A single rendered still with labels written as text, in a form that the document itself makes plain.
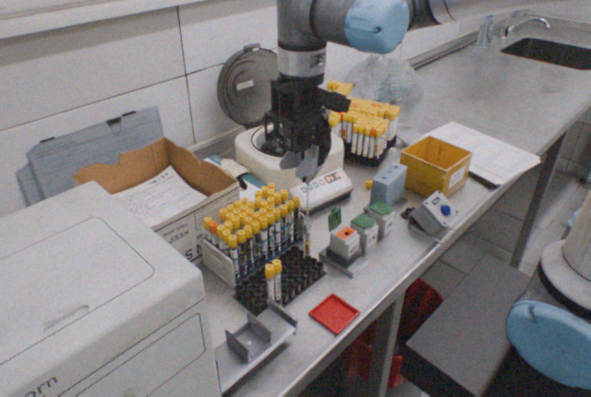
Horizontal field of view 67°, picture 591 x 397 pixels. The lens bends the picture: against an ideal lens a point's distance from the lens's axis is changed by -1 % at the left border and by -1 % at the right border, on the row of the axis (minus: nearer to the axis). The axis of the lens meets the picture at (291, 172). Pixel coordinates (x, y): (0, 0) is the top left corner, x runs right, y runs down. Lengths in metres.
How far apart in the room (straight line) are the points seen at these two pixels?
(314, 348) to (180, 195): 0.48
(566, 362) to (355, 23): 0.46
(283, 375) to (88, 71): 0.74
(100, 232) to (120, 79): 0.57
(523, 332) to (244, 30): 1.01
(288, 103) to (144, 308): 0.37
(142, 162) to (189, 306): 0.64
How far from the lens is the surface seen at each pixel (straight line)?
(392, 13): 0.59
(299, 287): 0.89
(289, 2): 0.66
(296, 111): 0.71
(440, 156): 1.28
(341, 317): 0.87
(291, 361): 0.81
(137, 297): 0.52
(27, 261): 0.61
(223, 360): 0.77
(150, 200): 1.08
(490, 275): 0.91
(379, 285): 0.94
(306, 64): 0.68
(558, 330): 0.58
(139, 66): 1.14
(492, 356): 0.79
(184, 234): 0.92
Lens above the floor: 1.54
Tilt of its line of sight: 32 degrees down
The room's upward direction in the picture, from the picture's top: straight up
